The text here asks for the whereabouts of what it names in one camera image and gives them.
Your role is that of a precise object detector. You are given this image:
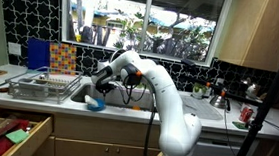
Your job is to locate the red soda can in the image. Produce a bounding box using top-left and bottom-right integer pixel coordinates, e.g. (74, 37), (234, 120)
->
(238, 105), (256, 124)

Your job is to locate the blue cutting board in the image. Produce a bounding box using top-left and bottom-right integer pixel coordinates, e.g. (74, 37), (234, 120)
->
(25, 37), (52, 72)

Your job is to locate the stainless steel sink basin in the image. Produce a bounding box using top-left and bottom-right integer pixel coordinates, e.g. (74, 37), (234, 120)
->
(70, 82), (163, 114)

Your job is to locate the wooden base cabinet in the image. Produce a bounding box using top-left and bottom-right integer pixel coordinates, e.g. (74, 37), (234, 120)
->
(29, 112), (164, 156)

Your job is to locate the green sponge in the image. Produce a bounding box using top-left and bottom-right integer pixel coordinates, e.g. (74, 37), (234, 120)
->
(4, 128), (30, 145)

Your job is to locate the blue dish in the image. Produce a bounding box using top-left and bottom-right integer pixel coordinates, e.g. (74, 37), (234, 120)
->
(86, 97), (107, 112)

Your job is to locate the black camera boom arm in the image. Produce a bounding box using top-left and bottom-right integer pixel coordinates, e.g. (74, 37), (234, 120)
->
(177, 57), (265, 108)

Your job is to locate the white scrubber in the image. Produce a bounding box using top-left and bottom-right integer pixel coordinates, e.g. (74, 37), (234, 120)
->
(83, 94), (100, 108)

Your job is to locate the curved steel kitchen faucet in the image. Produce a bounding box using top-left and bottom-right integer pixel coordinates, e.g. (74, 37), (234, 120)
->
(109, 48), (127, 66)

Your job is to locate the white dishwasher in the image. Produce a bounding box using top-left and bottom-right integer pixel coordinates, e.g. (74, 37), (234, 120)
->
(193, 131), (253, 156)

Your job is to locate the open wooden drawer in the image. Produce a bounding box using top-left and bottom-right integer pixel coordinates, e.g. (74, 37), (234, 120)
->
(0, 109), (54, 156)

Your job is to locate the silver metal kettle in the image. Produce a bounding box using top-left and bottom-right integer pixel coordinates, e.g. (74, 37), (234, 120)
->
(208, 93), (232, 111)

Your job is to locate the white wall switch plate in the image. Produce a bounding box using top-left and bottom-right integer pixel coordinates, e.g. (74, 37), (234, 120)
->
(7, 42), (23, 57)

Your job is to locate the metal wire dish rack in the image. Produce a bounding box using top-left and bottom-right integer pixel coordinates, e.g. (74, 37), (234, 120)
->
(4, 63), (84, 106)

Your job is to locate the wooden wall cabinet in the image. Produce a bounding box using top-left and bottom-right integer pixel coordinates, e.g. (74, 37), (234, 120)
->
(217, 0), (279, 75)

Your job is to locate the multicoloured checkered board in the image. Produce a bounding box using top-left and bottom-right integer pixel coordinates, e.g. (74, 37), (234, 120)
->
(47, 42), (79, 77)

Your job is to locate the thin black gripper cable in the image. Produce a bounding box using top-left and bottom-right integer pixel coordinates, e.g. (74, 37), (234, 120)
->
(111, 81), (147, 106)

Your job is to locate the small green cloth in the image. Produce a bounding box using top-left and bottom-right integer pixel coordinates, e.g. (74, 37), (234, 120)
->
(231, 120), (250, 131)

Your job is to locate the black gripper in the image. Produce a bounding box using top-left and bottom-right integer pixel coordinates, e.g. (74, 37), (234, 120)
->
(94, 80), (117, 95)

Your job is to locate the white cat figurine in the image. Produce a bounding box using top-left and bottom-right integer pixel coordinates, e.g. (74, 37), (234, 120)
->
(244, 77), (261, 100)

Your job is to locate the black tripod pole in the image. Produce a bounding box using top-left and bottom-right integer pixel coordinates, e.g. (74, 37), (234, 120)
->
(231, 47), (279, 156)

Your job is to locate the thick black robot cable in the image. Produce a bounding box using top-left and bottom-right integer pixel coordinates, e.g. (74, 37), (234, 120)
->
(116, 65), (161, 156)

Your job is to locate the kitchen window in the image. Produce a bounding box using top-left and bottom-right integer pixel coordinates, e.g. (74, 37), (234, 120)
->
(55, 0), (234, 69)

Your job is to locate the potted plant in cup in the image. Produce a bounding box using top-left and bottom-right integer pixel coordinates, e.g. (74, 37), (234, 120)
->
(191, 81), (210, 100)

